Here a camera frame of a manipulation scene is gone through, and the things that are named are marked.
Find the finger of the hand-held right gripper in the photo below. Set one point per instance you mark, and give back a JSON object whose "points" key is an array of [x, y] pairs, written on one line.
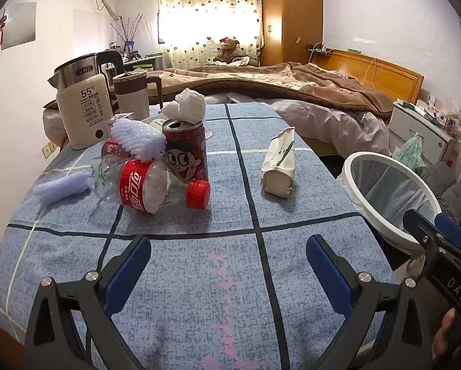
{"points": [[419, 228], [451, 230]]}

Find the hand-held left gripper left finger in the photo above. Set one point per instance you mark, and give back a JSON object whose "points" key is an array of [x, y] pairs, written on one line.
{"points": [[128, 268]]}

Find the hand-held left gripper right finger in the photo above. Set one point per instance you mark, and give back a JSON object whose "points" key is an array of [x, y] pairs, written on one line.
{"points": [[328, 273]]}

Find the clear plastic bottle red label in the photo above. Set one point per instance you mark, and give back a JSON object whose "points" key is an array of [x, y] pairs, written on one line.
{"points": [[138, 185]]}

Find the small red white can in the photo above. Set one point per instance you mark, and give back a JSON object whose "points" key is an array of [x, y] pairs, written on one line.
{"points": [[114, 148]]}

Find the white green tissue packet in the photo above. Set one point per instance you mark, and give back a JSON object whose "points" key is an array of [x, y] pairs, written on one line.
{"points": [[278, 162]]}

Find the red cartoon face can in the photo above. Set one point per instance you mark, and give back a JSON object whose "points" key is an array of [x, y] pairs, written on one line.
{"points": [[184, 158]]}

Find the white tissue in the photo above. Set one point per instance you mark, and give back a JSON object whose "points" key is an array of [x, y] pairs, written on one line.
{"points": [[190, 104]]}

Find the person's right hand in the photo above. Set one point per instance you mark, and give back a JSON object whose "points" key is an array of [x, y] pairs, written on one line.
{"points": [[444, 335]]}

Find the grey padded chair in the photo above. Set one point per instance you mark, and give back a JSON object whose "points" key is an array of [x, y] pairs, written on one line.
{"points": [[442, 185]]}

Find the green print plastic bag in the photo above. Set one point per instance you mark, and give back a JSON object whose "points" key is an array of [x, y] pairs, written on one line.
{"points": [[409, 152]]}

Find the white nightstand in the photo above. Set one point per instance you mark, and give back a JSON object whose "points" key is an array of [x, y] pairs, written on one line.
{"points": [[411, 127]]}

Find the blue checked tablecloth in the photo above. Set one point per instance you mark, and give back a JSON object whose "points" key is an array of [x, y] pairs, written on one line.
{"points": [[215, 208]]}

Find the pile of small boxes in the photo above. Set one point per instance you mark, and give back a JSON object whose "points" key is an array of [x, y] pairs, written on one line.
{"points": [[442, 113]]}

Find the pale pink duvet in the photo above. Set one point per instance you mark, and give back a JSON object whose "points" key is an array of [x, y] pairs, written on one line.
{"points": [[330, 123]]}

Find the wooden bed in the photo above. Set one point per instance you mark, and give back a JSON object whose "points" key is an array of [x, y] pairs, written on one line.
{"points": [[392, 71]]}

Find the cream electric kettle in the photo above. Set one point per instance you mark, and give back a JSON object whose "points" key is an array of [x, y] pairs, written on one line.
{"points": [[84, 111]]}

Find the beige travel mug brown lid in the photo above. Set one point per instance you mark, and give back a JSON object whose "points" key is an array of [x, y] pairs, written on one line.
{"points": [[132, 100]]}

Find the flat green box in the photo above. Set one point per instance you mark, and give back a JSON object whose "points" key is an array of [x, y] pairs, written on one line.
{"points": [[354, 50]]}

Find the brown blanket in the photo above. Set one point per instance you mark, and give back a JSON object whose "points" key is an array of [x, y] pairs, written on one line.
{"points": [[292, 83]]}

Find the small headboard shelf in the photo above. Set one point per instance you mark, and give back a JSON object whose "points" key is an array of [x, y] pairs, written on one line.
{"points": [[319, 49]]}

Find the cluttered desk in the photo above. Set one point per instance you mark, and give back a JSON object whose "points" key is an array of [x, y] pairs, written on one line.
{"points": [[145, 61]]}

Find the white cloth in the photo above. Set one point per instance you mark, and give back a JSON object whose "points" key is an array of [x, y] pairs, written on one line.
{"points": [[245, 61]]}

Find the vase with flower branches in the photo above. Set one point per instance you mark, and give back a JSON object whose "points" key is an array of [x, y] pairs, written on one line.
{"points": [[128, 32]]}

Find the brown teddy bear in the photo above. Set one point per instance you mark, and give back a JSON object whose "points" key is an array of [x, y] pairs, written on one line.
{"points": [[228, 50]]}

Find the wooden wardrobe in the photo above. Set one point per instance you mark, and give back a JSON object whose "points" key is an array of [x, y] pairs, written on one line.
{"points": [[292, 15]]}

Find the heart print curtain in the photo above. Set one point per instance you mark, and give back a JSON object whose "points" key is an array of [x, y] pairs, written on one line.
{"points": [[207, 19]]}

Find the wrapped air conditioner pipe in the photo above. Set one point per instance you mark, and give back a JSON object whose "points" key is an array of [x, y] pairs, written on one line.
{"points": [[103, 2]]}

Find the white wall poster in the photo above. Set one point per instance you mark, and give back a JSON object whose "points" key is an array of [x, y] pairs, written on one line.
{"points": [[20, 25]]}

